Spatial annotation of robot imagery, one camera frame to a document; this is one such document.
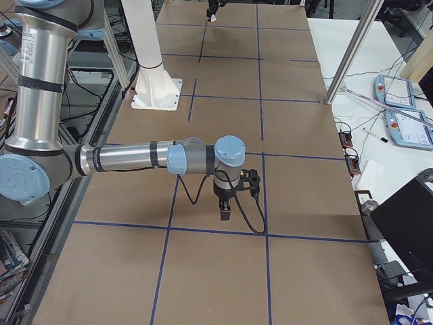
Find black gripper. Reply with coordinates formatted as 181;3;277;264
206;0;219;16
213;184;235;221

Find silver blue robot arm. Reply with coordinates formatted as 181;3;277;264
1;1;246;220

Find blue tape strip lengthwise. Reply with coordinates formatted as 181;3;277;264
255;4;273;324

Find brown cardboard table cover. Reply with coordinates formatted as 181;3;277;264
32;3;390;325

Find orange black connector lower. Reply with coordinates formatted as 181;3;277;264
345;155;361;177

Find orange black connector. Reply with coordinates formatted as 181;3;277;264
345;155;361;177
338;131;352;149

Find orange black connector upper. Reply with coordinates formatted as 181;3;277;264
338;131;352;149

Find grey metal knob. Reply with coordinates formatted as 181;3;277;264
361;199;379;216

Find white folded paper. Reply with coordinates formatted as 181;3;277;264
354;159;385;192

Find blue tape strip crosswise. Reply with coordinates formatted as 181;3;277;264
73;221;380;244

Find black marker pen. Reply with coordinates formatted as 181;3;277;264
362;128;389;143

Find black monitor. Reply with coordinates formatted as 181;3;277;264
371;177;432;282

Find teach pendant lower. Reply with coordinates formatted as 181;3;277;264
385;110;432;150

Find teach pendant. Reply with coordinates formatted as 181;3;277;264
385;110;432;150
373;74;417;110

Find teach pendant upper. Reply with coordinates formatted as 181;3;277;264
373;74;417;110

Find thin metal rod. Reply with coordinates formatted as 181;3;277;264
340;87;433;129

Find stack of magazines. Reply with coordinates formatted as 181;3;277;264
1;228;30;300

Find black camera cable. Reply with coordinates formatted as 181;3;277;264
177;169;267;235

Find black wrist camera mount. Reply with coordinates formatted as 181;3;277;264
235;169;260;198

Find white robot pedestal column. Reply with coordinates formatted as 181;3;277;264
122;0;183;111

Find aluminium frame post right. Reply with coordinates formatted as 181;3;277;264
325;0;384;105

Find aluminium frame rail left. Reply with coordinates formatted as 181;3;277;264
1;70;122;324

